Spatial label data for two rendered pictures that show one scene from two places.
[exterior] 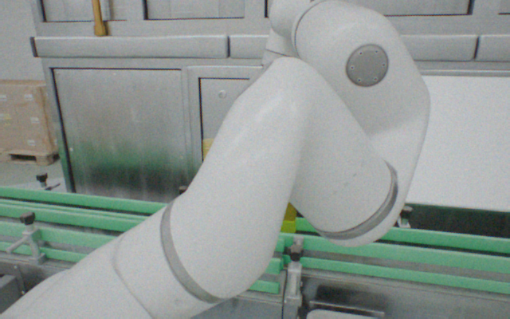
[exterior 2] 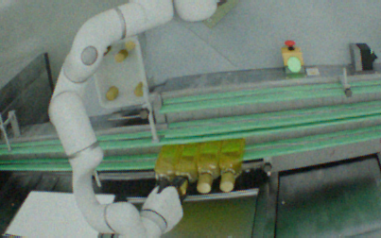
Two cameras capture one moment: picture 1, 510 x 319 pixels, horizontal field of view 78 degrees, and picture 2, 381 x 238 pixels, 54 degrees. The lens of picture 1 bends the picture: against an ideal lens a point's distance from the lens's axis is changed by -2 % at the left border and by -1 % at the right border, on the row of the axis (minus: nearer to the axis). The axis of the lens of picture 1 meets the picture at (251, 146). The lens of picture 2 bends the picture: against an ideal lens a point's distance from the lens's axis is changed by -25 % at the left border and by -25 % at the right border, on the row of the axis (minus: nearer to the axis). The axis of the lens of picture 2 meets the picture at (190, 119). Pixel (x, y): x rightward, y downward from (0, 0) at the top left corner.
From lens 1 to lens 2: 0.89 m
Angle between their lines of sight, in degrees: 53
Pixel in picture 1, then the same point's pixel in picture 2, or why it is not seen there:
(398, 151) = (61, 81)
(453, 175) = (66, 205)
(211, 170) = (99, 23)
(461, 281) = not seen: hidden behind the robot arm
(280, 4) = (122, 207)
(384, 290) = (105, 127)
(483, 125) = (48, 223)
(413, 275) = not seen: hidden behind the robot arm
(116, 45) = not seen: outside the picture
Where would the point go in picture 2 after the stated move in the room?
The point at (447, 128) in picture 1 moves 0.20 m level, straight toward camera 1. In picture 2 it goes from (65, 223) to (60, 176)
